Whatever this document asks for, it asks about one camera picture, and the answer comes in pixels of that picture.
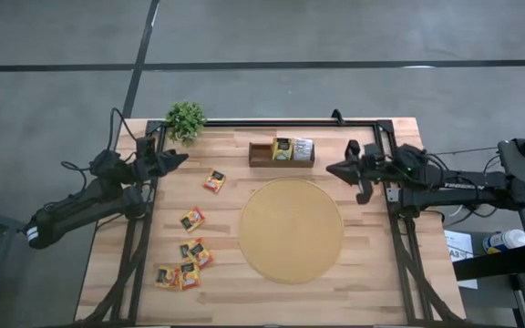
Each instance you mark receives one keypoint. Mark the white paper sheet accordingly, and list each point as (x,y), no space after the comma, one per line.
(456,241)

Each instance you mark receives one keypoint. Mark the green yellow tea packet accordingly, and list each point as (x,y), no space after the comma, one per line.
(282,149)

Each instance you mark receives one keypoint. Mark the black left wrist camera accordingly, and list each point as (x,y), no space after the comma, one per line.
(145,145)

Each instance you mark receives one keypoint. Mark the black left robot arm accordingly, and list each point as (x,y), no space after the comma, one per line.
(75,207)

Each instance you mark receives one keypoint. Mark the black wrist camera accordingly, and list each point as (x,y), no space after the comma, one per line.
(145,145)
(374,150)

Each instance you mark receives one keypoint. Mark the white orange tea packet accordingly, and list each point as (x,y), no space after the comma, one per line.
(303,149)

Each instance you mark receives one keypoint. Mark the white blue bottle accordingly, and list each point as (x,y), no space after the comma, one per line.
(506,240)

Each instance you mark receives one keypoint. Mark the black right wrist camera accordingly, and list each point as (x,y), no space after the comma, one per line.
(374,150)

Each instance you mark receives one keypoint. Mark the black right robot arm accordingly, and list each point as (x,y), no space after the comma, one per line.
(463,187)

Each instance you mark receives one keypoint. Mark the round woven straw placemat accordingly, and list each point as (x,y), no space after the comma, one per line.
(290,230)

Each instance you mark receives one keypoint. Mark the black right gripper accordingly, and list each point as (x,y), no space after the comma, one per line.
(369,171)

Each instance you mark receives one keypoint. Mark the green plant white pot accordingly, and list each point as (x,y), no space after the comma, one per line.
(186,120)

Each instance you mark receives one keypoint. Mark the brown wooden tea box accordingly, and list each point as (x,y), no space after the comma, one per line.
(260,156)

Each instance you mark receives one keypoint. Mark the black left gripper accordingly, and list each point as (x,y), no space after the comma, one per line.
(148,166)

